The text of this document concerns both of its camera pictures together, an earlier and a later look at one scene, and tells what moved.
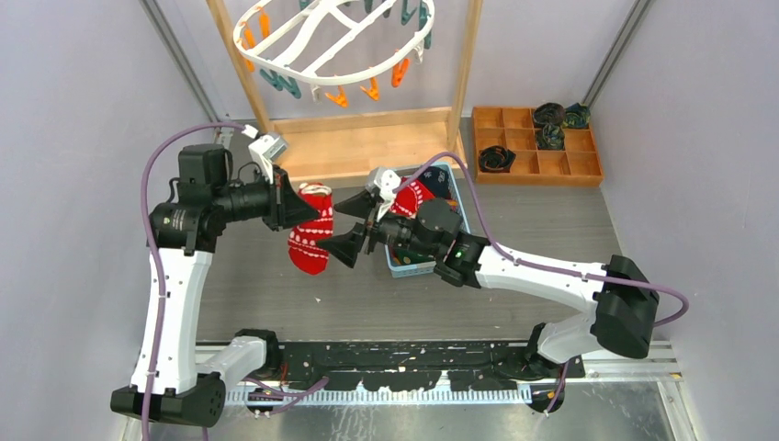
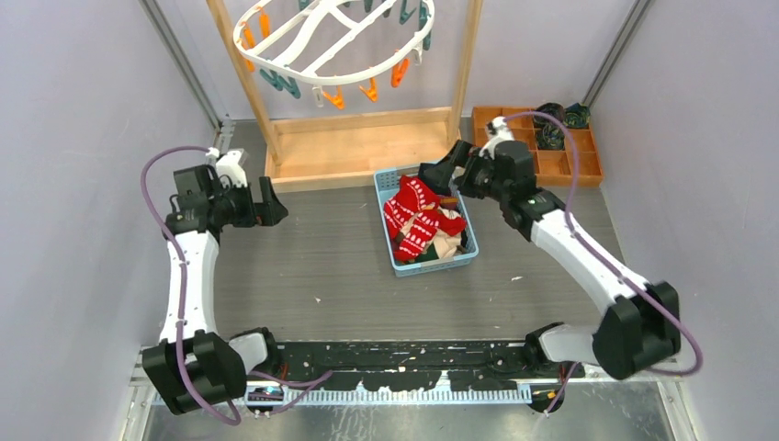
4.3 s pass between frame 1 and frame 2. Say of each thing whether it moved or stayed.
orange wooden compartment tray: stayed
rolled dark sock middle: stayed
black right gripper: moved
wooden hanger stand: stayed
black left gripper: moved
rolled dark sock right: stayed
